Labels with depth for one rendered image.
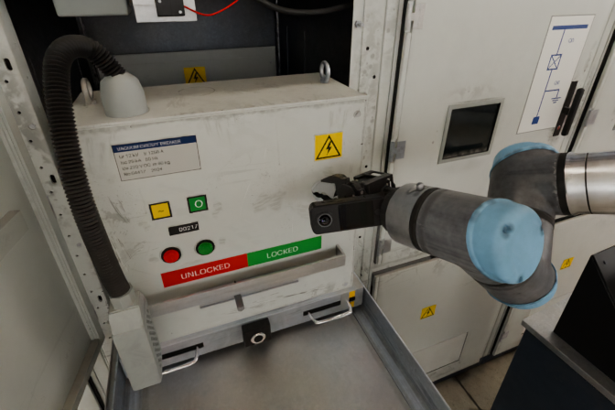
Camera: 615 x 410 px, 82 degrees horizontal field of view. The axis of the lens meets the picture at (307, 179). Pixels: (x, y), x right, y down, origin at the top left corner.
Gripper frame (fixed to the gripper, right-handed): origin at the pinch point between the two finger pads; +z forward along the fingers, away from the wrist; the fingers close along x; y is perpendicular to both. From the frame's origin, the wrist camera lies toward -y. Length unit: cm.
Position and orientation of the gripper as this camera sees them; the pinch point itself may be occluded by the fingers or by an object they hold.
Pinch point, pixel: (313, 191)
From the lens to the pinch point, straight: 67.3
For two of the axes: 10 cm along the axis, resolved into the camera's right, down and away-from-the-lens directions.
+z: -5.7, -1.5, 8.1
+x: -1.5, -9.5, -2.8
